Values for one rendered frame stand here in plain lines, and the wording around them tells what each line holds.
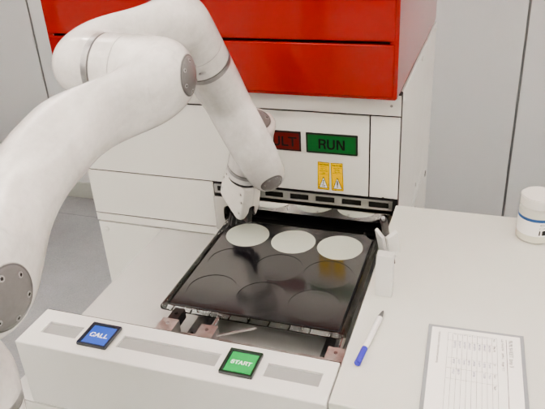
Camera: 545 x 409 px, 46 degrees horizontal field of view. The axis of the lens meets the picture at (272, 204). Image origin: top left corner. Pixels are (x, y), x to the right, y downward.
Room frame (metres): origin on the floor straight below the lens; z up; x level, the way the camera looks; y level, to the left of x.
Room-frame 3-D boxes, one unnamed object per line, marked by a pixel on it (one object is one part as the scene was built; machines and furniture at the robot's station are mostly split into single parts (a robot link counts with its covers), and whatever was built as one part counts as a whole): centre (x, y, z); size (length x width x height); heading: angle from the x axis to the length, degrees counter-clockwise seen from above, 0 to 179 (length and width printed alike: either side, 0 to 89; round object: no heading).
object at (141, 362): (0.82, 0.18, 0.89); 0.55 x 0.09 x 0.14; 70
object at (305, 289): (1.13, 0.00, 0.90); 0.34 x 0.34 x 0.01; 70
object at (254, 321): (0.96, 0.06, 0.90); 0.38 x 0.01 x 0.01; 70
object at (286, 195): (1.34, -0.07, 0.96); 0.44 x 0.01 x 0.02; 70
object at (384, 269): (0.95, -0.20, 1.03); 0.06 x 0.04 x 0.13; 160
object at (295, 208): (1.34, -0.06, 0.89); 0.44 x 0.02 x 0.10; 70
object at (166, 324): (0.93, 0.22, 0.89); 0.08 x 0.03 x 0.03; 160
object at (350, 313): (1.07, -0.17, 0.90); 0.37 x 0.01 x 0.01; 160
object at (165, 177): (1.41, 0.10, 1.02); 0.82 x 0.03 x 0.40; 70
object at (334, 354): (0.82, -0.08, 0.89); 0.08 x 0.03 x 0.03; 160
